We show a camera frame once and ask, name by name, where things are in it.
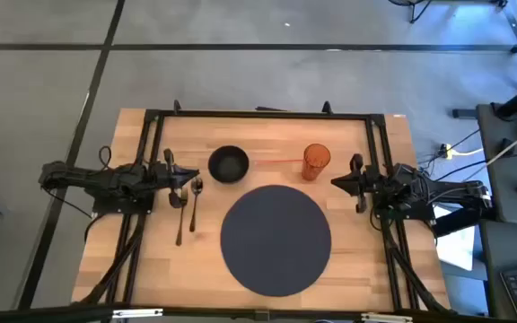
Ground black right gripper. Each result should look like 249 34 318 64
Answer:
331 153 379 214

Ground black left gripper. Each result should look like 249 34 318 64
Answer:
149 148 200 210

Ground dark metal fork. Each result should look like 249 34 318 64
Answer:
175 187 189 247

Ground black ribbed bowl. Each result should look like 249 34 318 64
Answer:
207 144 250 184

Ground orange faceted plastic cup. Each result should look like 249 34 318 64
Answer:
302 143 332 182

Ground dark round woven placemat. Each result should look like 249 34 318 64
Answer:
220 184 333 298

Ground white paper sheet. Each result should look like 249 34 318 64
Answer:
433 204 478 272

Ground grey desk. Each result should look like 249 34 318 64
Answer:
476 102 517 231

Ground black aluminium table frame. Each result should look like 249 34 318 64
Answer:
72 107 455 315

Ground silver metal bracket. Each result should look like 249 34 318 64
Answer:
360 312 415 323
112 308 164 319

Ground thick white cable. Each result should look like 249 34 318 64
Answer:
485 121 517 168

